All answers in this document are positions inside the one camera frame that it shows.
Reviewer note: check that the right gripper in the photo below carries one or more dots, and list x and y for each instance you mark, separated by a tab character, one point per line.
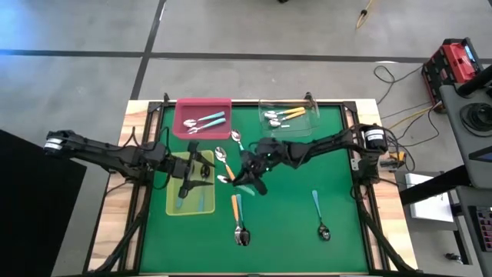
265	154

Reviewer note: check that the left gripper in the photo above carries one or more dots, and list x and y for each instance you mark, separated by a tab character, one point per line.
182	169

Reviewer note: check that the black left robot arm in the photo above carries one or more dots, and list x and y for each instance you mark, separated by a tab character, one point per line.
115	155

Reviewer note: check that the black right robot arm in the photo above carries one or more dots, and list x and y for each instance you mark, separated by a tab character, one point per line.
326	144

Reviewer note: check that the yellow translucent plastic bin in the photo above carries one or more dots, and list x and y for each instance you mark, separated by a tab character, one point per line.
192	205

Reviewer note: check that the pink plastic bin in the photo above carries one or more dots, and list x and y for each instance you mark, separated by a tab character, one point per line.
201	105

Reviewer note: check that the clear plastic bin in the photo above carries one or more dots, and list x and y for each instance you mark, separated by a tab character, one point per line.
303	129

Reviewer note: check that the green table mat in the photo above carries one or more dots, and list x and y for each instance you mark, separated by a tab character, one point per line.
288	250

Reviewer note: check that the large black panel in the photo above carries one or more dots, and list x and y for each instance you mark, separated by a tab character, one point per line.
34	215

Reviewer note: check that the white box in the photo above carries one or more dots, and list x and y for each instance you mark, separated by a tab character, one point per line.
426	207

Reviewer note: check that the black diagonal beam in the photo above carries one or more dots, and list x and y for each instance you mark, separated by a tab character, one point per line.
430	186

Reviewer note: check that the grey equipment cart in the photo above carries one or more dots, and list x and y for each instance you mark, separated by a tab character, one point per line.
453	115

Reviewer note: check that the small black floor object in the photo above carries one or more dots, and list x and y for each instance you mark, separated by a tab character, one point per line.
453	257

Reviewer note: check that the grey console desk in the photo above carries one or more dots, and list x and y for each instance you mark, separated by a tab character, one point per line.
467	238

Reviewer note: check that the red tool box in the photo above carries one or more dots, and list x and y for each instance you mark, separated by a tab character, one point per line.
449	65

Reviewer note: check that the dark tablet screen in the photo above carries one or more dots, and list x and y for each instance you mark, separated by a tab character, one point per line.
482	154

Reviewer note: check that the button keypad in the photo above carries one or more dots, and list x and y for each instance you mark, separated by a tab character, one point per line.
485	227

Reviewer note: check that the black cylindrical pole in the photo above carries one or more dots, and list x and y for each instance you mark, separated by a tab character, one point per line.
474	81

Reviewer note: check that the silver corner bracket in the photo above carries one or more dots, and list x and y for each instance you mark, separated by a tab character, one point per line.
355	164

